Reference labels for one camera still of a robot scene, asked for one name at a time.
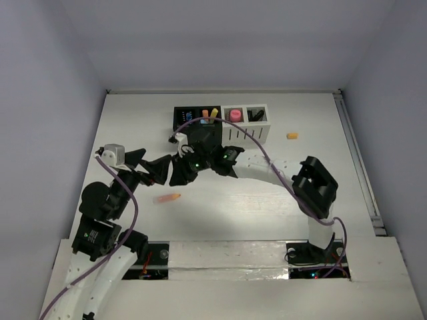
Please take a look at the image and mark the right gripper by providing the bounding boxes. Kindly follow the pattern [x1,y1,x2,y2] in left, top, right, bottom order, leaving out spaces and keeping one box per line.
[169,148,214,186]

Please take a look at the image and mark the orange pencil-shaped pen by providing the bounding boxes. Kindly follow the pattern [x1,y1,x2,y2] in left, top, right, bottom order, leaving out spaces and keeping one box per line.
[153,193,181,204]

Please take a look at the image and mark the yellow pencil-shaped pen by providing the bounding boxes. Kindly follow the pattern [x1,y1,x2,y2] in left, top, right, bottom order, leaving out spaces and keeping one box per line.
[210,108,219,118]

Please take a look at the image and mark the pink glue stick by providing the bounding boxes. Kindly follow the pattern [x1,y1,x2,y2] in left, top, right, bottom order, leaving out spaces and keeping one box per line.
[229,109,242,123]

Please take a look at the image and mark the blue black highlighter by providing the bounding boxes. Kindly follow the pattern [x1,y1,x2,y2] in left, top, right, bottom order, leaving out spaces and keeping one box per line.
[248,110,265,122]

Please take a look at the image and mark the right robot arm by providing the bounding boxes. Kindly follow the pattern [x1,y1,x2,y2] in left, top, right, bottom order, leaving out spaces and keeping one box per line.
[169,129,338,261]

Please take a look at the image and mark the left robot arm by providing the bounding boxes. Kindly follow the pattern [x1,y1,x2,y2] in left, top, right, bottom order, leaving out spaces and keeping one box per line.
[51,144,171,319]

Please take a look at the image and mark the black double container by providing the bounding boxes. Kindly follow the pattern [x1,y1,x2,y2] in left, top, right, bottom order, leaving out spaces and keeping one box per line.
[173,105,222,144]

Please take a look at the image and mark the white double container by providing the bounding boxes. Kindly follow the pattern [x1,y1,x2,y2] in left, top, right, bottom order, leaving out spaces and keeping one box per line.
[221,104,271,147]

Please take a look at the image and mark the silver foil tape strip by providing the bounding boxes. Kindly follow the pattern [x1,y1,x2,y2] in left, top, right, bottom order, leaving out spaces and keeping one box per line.
[167,241,289,281]

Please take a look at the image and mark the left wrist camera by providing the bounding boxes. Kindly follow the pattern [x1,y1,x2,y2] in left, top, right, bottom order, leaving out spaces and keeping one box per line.
[95,143,127,169]

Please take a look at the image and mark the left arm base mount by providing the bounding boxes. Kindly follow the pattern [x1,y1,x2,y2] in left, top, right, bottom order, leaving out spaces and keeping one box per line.
[122,242,169,281]

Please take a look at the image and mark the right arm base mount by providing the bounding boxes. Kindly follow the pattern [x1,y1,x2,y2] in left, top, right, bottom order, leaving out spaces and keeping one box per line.
[284,240,351,279]

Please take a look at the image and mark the aluminium rail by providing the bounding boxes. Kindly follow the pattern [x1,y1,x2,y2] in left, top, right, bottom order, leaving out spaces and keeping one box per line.
[333,93,388,237]

